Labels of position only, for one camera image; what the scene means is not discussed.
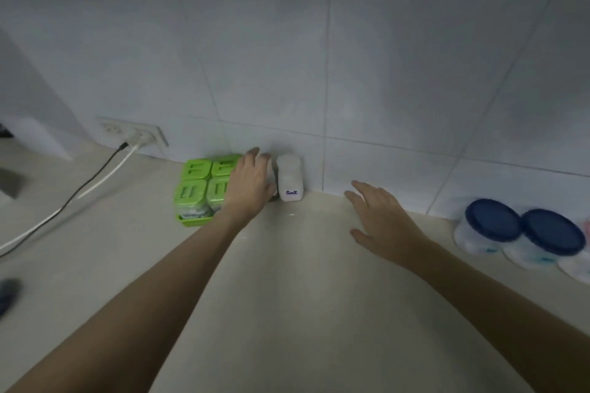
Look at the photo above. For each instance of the person's right hand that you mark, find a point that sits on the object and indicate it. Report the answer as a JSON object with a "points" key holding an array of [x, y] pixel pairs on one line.
{"points": [[385, 222]]}

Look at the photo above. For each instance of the person's left hand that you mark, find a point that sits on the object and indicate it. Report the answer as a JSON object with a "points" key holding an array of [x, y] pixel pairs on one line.
{"points": [[246, 187]]}

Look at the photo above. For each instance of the person's right middle finger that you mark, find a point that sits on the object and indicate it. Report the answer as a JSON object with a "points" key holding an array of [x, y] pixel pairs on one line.
{"points": [[364, 187]]}

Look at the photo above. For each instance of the person's left fingers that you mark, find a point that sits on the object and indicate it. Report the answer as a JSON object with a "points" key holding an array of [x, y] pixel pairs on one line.
{"points": [[261, 155]]}

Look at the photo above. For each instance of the person's right thumb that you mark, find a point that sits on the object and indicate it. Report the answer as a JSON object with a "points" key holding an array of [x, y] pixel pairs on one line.
{"points": [[360, 236]]}

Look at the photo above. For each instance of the person's right forearm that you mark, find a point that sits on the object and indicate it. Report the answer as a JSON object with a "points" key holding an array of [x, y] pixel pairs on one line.
{"points": [[498, 314]]}

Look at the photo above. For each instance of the person's left forearm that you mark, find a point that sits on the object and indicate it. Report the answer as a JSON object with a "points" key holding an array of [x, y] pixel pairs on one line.
{"points": [[152, 296]]}

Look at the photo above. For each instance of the white salt shaker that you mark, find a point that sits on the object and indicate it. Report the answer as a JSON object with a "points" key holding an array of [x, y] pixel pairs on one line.
{"points": [[289, 178]]}

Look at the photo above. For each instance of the green-lidded spice jar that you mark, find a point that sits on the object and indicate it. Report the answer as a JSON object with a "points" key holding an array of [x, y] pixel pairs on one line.
{"points": [[199, 169], [225, 166], [216, 194], [190, 197]]}

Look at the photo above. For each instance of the green spice jar tray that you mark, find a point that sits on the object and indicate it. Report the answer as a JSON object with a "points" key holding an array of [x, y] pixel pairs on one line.
{"points": [[193, 221]]}

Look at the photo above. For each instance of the white plug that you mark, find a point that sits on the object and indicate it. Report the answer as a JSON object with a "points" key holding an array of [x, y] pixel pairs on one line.
{"points": [[140, 137]]}

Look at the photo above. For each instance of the blue-lidded plastic container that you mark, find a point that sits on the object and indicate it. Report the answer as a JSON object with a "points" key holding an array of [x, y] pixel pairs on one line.
{"points": [[491, 222], [548, 236]]}

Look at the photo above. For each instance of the white plastic container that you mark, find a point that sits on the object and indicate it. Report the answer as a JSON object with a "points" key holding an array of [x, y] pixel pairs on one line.
{"points": [[576, 266]]}

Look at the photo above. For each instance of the white wall outlet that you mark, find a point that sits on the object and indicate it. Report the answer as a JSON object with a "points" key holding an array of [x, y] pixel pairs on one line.
{"points": [[117, 129]]}

